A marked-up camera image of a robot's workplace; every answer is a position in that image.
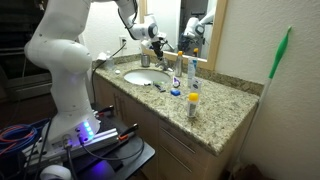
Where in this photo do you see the wood framed wall mirror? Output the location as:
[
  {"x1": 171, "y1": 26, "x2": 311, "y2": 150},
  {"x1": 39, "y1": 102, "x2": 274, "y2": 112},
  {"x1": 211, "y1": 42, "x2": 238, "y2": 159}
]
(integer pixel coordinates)
[{"x1": 138, "y1": 0, "x2": 229, "y2": 71}]

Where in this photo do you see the white wall outlet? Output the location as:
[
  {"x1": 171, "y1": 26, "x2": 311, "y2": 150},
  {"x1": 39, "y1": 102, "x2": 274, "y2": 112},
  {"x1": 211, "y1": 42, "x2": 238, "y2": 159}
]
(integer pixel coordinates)
[{"x1": 118, "y1": 35, "x2": 129, "y2": 51}]

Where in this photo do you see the white bottle yellow cap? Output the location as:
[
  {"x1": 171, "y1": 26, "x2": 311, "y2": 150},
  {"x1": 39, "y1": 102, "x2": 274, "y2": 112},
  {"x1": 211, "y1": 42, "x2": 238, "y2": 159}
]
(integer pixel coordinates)
[{"x1": 186, "y1": 92, "x2": 200, "y2": 119}]

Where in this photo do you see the black cart platform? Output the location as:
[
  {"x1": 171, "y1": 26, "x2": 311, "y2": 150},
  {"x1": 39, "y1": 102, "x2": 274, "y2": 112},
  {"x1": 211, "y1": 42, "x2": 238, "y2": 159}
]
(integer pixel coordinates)
[{"x1": 65, "y1": 113, "x2": 156, "y2": 180}]

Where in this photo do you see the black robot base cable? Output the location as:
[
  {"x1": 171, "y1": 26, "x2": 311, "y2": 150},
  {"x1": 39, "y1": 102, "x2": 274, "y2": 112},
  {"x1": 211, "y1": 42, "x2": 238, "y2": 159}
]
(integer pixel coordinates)
[{"x1": 77, "y1": 133, "x2": 146, "y2": 162}]

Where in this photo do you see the clear plastic water bottle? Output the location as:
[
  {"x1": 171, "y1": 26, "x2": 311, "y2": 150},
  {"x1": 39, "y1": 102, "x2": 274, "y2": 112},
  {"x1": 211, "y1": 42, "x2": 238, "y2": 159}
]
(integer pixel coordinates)
[{"x1": 105, "y1": 50, "x2": 115, "y2": 71}]

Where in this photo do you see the metal cup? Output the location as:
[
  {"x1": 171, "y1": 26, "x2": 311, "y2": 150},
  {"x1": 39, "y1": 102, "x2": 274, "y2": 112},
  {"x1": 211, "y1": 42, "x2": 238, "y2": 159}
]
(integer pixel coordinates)
[{"x1": 140, "y1": 53, "x2": 151, "y2": 69}]

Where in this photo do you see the white oval sink basin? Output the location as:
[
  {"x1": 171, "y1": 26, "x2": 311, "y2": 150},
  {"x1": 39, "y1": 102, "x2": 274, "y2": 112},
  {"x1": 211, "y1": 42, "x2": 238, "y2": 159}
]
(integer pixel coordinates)
[{"x1": 123, "y1": 68, "x2": 172, "y2": 87}]

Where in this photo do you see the green handled mop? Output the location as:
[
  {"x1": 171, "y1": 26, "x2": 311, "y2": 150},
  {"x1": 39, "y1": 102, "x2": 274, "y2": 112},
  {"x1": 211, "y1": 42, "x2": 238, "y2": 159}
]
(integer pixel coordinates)
[{"x1": 229, "y1": 25, "x2": 294, "y2": 176}]

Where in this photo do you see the blue toothbrush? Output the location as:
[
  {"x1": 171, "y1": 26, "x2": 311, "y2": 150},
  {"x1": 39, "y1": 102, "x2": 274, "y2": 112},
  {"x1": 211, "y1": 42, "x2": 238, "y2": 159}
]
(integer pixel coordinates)
[{"x1": 153, "y1": 84, "x2": 167, "y2": 94}]

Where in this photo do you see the white round object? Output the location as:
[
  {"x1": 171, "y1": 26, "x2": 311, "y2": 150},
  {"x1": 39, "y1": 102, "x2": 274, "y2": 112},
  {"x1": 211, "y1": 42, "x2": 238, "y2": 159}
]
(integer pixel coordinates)
[{"x1": 39, "y1": 164, "x2": 73, "y2": 180}]

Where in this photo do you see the blue coiled cable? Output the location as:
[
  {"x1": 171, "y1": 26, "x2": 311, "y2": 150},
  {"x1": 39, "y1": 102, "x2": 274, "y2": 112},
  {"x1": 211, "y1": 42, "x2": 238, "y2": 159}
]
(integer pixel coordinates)
[{"x1": 0, "y1": 118, "x2": 52, "y2": 158}]

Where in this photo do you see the black power cable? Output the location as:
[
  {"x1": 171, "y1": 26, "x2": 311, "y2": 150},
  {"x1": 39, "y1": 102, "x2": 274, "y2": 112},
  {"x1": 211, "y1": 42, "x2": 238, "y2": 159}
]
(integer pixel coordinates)
[{"x1": 90, "y1": 39, "x2": 128, "y2": 105}]

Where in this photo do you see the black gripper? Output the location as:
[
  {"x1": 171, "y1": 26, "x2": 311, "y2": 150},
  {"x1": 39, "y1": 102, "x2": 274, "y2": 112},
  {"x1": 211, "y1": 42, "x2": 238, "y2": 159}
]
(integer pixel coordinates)
[{"x1": 149, "y1": 32, "x2": 168, "y2": 62}]

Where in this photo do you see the black orange clamp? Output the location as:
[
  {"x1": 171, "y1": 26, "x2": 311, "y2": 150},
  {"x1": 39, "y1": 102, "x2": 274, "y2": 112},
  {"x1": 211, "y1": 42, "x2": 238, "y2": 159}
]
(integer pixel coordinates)
[
  {"x1": 117, "y1": 122, "x2": 140, "y2": 142},
  {"x1": 95, "y1": 104, "x2": 115, "y2": 118}
]

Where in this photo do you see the chrome faucet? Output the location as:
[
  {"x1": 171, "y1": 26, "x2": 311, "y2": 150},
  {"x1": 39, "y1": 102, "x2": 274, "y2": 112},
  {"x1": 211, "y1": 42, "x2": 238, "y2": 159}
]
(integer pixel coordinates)
[{"x1": 154, "y1": 56, "x2": 175, "y2": 73}]

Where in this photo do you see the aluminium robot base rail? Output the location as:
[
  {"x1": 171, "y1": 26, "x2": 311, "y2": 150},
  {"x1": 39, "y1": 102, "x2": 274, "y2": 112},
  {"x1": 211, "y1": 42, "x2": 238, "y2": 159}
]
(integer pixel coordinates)
[{"x1": 22, "y1": 127, "x2": 120, "y2": 165}]

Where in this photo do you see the red coiled cable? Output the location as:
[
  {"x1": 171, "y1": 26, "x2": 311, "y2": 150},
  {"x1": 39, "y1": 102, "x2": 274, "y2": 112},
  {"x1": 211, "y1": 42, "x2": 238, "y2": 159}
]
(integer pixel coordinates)
[{"x1": 0, "y1": 125, "x2": 38, "y2": 155}]

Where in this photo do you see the wooden vanity cabinet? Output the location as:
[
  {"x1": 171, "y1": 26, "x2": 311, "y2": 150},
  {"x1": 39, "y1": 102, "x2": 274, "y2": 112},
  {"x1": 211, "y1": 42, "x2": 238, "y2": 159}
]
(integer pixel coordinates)
[{"x1": 92, "y1": 74, "x2": 258, "y2": 180}]

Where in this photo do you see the tall white blue tube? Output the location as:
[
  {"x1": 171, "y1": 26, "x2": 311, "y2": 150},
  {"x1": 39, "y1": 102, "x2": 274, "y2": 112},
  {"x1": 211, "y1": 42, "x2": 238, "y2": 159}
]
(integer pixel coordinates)
[{"x1": 186, "y1": 56, "x2": 199, "y2": 90}]

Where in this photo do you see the silver bottle orange cap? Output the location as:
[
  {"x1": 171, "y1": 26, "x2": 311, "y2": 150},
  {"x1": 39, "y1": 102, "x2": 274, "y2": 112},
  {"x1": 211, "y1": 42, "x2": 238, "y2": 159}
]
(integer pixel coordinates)
[{"x1": 174, "y1": 50, "x2": 184, "y2": 78}]

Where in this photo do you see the purple white toothpaste tube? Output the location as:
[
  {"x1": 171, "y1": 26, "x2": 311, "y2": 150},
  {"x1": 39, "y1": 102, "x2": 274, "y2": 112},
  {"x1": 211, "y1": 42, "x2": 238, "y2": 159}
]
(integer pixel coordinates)
[{"x1": 171, "y1": 76, "x2": 182, "y2": 89}]

